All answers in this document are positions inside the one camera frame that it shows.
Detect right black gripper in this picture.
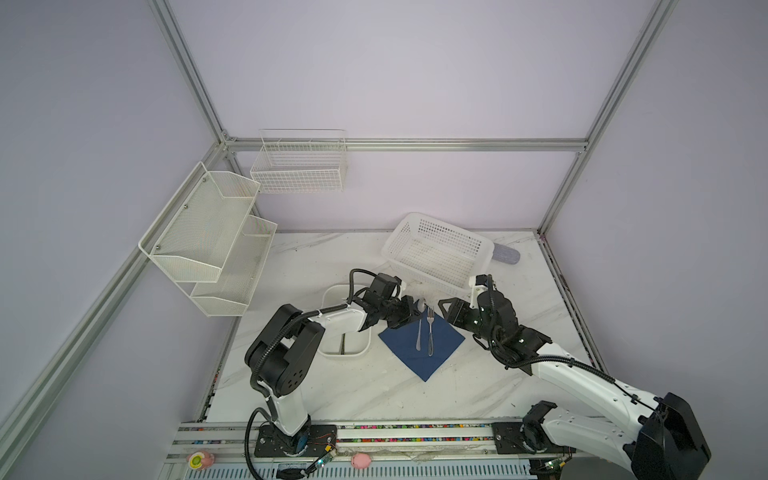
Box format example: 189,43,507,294
435,298,498,346

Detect silver spoon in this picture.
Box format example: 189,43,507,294
415,299,427,351

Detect blue paper napkin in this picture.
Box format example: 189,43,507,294
378,312,465,382

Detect white rectangular plastic tray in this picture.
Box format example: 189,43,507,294
318,304,372,360

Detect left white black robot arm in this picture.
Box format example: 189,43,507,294
244,268,424,456

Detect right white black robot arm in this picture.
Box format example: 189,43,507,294
438,274,712,479

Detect white perforated plastic basket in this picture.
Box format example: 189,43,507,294
381,213,494,300

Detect grey oval pouch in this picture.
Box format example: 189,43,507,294
492,243,521,265

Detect pink round toy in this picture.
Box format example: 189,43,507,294
350,453,372,470

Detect white two-tier mesh shelf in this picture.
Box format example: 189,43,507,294
138,164,277,317

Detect pink green toy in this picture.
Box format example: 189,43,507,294
187,451,215,470

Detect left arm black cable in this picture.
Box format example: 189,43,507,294
242,268,379,480

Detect white wire wall basket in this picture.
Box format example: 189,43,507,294
250,129,348,194

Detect aluminium frame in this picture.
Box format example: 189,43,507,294
1,1,677,477

